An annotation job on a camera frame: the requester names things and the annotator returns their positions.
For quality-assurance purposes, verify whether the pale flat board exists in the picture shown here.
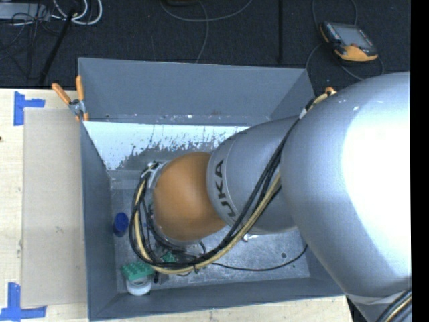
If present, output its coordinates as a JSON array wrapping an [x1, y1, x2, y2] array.
[[20, 107, 88, 309]]

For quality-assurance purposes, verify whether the grey metal bin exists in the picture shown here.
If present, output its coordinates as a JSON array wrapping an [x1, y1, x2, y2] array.
[[77, 57, 347, 322]]

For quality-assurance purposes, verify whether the green toy brick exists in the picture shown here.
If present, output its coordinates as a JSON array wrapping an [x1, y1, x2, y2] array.
[[120, 260, 156, 282]]

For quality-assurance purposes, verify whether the blue cylinder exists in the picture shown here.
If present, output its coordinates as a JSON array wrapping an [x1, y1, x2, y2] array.
[[113, 211, 130, 238]]

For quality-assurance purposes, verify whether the white tape roll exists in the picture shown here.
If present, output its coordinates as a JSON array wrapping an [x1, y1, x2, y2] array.
[[125, 277, 154, 297]]

